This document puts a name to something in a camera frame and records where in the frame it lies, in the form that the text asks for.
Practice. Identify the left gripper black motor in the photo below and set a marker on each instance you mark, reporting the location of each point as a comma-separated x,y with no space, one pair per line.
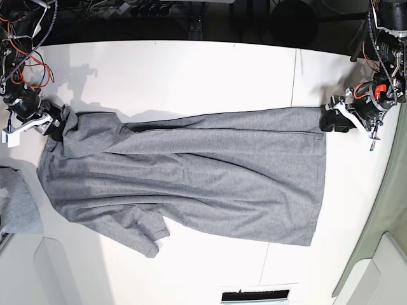
366,106

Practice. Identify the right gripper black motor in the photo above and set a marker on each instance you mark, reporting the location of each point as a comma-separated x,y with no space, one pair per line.
25,105

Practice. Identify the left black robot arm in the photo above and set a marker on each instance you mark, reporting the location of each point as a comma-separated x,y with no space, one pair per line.
385,29

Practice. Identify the white vent slot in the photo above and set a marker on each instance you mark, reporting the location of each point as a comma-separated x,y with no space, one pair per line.
261,294

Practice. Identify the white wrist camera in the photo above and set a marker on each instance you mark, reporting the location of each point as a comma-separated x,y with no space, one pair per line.
11,138
374,140

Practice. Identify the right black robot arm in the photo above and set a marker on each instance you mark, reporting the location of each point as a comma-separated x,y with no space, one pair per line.
25,26

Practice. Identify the grey t-shirt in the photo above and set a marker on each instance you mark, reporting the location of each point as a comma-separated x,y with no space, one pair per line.
255,175

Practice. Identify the grey folded cloth pile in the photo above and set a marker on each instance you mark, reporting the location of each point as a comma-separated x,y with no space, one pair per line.
19,212

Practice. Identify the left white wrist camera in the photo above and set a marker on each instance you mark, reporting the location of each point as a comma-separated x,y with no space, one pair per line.
374,140

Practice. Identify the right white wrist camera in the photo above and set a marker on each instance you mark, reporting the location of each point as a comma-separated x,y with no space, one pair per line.
11,138

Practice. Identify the green-grey side panel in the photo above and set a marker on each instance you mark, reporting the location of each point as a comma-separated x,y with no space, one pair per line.
389,209

